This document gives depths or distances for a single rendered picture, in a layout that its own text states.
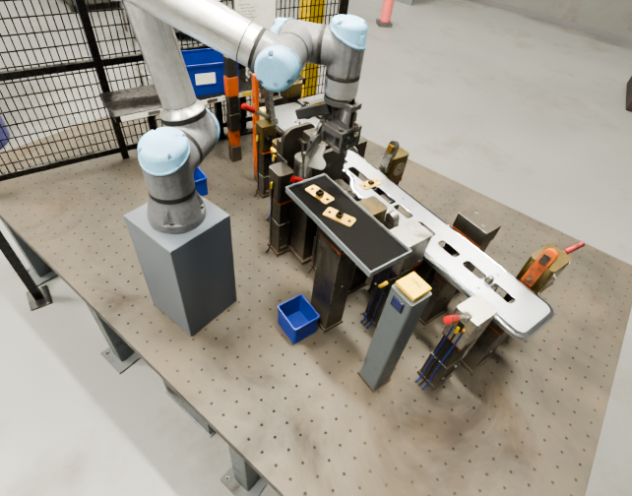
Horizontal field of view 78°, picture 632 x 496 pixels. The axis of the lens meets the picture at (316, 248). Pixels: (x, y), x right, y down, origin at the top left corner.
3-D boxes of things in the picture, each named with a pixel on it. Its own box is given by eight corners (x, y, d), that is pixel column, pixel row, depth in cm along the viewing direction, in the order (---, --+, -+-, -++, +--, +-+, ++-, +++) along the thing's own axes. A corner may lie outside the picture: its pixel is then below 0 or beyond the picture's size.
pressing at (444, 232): (563, 309, 112) (566, 306, 111) (518, 347, 102) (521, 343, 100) (296, 101, 185) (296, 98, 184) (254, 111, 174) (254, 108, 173)
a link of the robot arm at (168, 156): (137, 194, 97) (122, 146, 87) (163, 165, 106) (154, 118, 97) (182, 205, 96) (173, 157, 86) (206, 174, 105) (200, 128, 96)
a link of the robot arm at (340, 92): (318, 73, 85) (343, 65, 89) (316, 93, 88) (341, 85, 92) (344, 86, 81) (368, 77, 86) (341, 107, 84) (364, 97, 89)
